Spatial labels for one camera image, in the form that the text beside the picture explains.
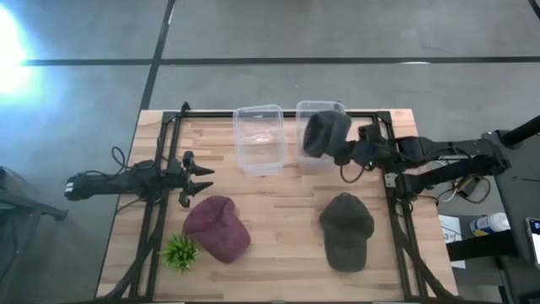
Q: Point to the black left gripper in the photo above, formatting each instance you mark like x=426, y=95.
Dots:
x=185, y=177

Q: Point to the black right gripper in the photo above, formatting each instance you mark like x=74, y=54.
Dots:
x=373, y=150

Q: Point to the black knit beanie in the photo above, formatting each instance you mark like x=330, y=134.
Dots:
x=327, y=135

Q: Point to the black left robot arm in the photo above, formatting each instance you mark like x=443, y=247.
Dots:
x=109, y=182

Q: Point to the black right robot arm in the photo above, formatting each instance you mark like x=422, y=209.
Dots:
x=451, y=160

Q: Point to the maroon knit hat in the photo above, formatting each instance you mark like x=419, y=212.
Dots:
x=217, y=230

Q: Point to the clear plastic container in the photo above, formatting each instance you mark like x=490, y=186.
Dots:
x=258, y=141
x=306, y=110

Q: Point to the small green artificial plant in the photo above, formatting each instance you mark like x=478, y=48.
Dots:
x=180, y=252

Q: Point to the dark green baseball cap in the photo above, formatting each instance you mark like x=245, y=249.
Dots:
x=347, y=232

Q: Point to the white paper sheet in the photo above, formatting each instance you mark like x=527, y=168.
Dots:
x=452, y=230

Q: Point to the white bottle with blue label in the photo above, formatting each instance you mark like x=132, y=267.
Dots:
x=489, y=224

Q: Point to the black round pole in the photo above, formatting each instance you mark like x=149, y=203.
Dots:
x=521, y=131

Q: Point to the gray equipment cart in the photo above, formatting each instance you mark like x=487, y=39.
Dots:
x=516, y=190

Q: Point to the dark stand with legs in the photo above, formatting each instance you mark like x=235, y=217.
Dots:
x=25, y=207

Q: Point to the smartphone with lit screen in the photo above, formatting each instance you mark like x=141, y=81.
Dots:
x=535, y=242

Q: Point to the black metal table frame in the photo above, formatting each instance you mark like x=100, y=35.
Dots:
x=394, y=236

